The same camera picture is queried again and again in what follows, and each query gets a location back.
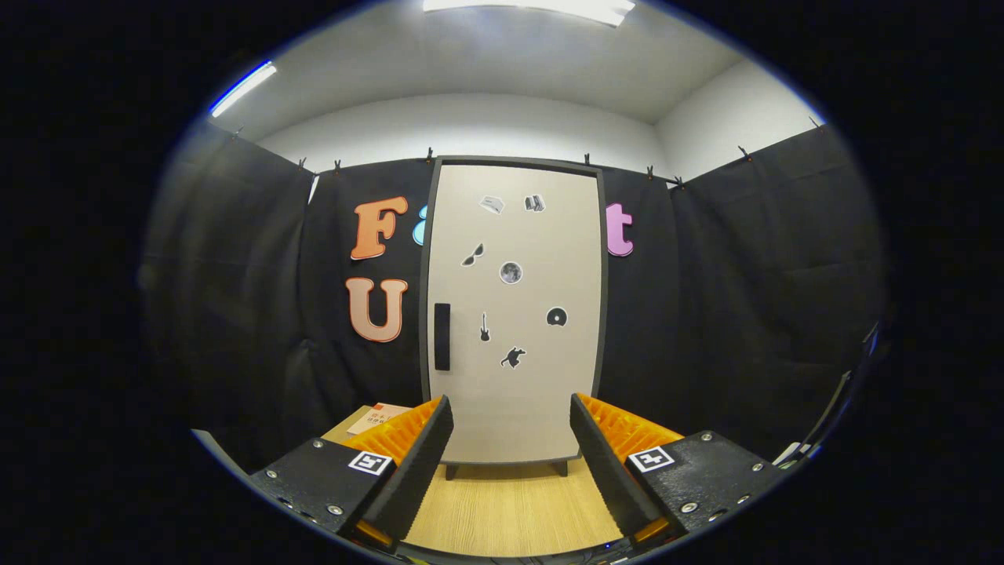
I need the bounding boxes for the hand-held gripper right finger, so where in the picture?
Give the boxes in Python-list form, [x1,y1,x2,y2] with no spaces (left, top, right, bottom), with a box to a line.
[569,392,789,548]

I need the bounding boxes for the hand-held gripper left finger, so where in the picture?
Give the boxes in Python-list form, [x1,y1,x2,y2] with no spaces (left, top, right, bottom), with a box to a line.
[248,395,456,552]

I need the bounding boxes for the beige shoe cabinet door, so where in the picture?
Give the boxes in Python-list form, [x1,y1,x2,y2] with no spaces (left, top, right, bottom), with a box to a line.
[427,163,603,464]

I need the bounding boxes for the dark grey shoe cabinet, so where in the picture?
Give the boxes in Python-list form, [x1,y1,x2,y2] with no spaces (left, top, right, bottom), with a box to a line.
[418,155,609,481]

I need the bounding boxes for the beige book with red print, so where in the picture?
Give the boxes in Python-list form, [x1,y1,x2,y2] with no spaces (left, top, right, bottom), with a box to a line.
[347,403,413,436]

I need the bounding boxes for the black backdrop cloth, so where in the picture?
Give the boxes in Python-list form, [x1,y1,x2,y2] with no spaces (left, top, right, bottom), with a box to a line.
[141,122,887,479]

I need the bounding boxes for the black computer monitor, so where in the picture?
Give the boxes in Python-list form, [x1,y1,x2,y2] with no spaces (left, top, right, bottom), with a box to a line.
[816,322,879,448]

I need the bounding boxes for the row of black cloth clips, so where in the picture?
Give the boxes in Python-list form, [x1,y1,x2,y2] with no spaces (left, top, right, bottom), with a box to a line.
[231,118,824,189]

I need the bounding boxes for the ceiling strip light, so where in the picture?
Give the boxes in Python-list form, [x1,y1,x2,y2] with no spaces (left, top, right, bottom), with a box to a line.
[209,60,278,118]

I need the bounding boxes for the ceiling light panel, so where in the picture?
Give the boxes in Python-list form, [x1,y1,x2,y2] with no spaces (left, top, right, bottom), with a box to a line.
[422,0,636,27]

